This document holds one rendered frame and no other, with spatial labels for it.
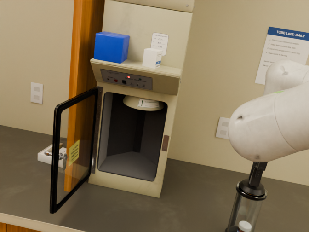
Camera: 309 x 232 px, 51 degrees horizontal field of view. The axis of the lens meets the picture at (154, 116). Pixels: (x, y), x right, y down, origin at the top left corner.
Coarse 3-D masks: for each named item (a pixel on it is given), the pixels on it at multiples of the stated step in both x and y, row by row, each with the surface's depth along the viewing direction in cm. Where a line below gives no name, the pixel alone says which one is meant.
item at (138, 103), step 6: (126, 96) 135; (132, 96) 132; (126, 102) 133; (132, 102) 131; (138, 102) 130; (144, 102) 130; (150, 102) 131; (156, 102) 132; (162, 102) 137; (138, 108) 130; (144, 108) 130; (150, 108) 131; (156, 108) 132; (162, 108) 135
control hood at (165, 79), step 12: (96, 60) 113; (132, 60) 122; (96, 72) 119; (132, 72) 114; (144, 72) 112; (156, 72) 111; (168, 72) 111; (180, 72) 116; (156, 84) 118; (168, 84) 116
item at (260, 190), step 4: (244, 180) 115; (248, 180) 116; (240, 184) 114; (244, 184) 113; (248, 184) 113; (260, 184) 114; (244, 188) 112; (248, 188) 111; (252, 188) 111; (256, 188) 111; (260, 188) 112; (248, 192) 110; (252, 192) 110; (256, 192) 110; (260, 192) 110; (264, 192) 112
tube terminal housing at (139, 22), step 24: (120, 24) 119; (144, 24) 118; (168, 24) 117; (144, 48) 121; (168, 48) 120; (144, 96) 127; (168, 96) 125; (168, 120) 128; (168, 144) 132; (96, 168) 140; (144, 192) 140
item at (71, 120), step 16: (64, 112) 104; (80, 112) 116; (64, 128) 107; (80, 128) 119; (64, 144) 109; (80, 144) 122; (80, 160) 125; (64, 176) 115; (80, 176) 129; (64, 192) 118
